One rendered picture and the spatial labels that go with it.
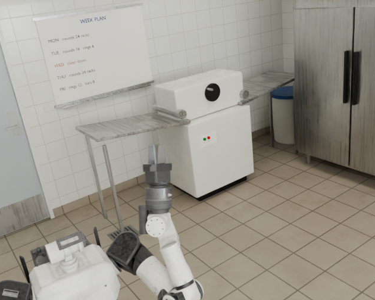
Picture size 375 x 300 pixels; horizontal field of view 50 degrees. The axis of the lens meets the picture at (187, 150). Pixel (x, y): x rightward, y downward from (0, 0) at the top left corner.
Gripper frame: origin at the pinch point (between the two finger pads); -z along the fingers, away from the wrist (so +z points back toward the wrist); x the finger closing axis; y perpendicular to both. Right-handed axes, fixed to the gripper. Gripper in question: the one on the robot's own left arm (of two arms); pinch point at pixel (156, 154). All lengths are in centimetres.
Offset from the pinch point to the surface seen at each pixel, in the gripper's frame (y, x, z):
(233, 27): 123, -344, -159
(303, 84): 34, -318, -73
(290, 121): 74, -399, -41
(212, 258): 78, -182, 83
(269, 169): 82, -339, 17
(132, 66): 191, -227, -99
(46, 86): 234, -150, -73
